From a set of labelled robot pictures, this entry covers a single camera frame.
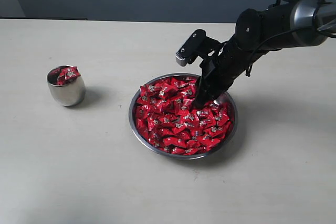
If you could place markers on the pile of red candies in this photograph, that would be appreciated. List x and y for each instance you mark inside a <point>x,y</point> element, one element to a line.
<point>178,127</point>

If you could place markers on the steel cup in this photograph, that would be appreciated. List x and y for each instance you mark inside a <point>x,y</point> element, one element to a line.
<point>69,94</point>

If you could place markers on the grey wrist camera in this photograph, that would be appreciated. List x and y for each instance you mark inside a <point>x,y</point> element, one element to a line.
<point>197,45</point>

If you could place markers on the red candy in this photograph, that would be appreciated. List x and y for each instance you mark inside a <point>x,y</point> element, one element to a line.
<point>70,73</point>
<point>57,77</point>

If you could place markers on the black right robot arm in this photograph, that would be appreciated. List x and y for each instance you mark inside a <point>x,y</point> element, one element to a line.
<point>305,23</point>

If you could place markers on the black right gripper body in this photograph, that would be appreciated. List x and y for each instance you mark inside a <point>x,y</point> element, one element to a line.
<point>224,66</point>

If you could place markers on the round steel bowl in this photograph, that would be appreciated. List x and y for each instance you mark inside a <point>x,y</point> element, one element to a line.
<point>183,116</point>

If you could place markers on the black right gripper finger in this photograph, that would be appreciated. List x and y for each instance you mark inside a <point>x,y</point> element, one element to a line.
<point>203,93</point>

